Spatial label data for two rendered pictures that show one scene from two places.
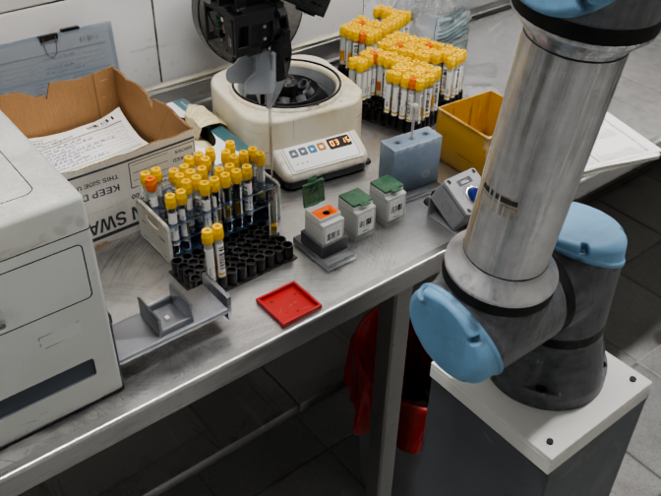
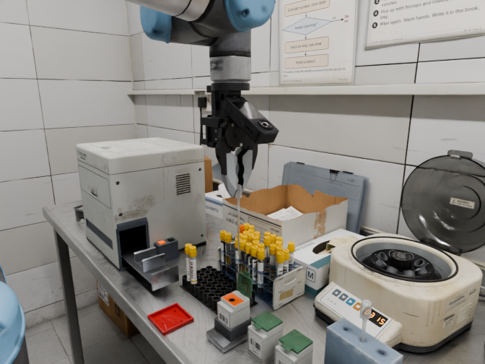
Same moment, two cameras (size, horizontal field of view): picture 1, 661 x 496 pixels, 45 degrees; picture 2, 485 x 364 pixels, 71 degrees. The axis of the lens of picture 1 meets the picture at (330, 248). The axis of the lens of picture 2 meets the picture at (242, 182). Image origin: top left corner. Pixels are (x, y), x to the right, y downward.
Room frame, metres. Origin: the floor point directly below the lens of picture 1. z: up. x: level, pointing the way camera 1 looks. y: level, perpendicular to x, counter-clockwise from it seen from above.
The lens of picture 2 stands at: (0.98, -0.55, 1.32)
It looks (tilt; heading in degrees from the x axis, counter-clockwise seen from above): 14 degrees down; 89
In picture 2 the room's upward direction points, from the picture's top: straight up
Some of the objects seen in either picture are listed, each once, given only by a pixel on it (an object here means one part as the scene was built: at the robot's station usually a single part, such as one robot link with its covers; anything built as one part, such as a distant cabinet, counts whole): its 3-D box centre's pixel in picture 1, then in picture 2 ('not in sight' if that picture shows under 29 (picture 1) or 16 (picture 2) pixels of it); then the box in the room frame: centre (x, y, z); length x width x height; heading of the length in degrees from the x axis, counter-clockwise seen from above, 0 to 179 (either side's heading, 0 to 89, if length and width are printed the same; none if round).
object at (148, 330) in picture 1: (151, 322); (146, 259); (0.76, 0.23, 0.92); 0.21 x 0.07 x 0.05; 129
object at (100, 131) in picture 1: (91, 155); (284, 222); (1.13, 0.40, 0.95); 0.29 x 0.25 x 0.15; 39
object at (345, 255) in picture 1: (324, 242); (233, 326); (0.98, 0.01, 0.89); 0.09 x 0.05 x 0.04; 39
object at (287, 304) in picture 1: (288, 303); (170, 318); (0.85, 0.06, 0.88); 0.07 x 0.07 x 0.01; 39
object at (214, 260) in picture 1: (231, 235); (216, 271); (0.94, 0.15, 0.93); 0.17 x 0.09 x 0.11; 130
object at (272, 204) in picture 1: (272, 218); (238, 287); (0.99, 0.09, 0.93); 0.01 x 0.01 x 0.10
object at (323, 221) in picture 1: (324, 227); (234, 313); (0.98, 0.01, 0.92); 0.05 x 0.04 x 0.06; 39
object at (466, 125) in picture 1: (485, 137); not in sight; (1.27, -0.28, 0.93); 0.13 x 0.13 x 0.10; 35
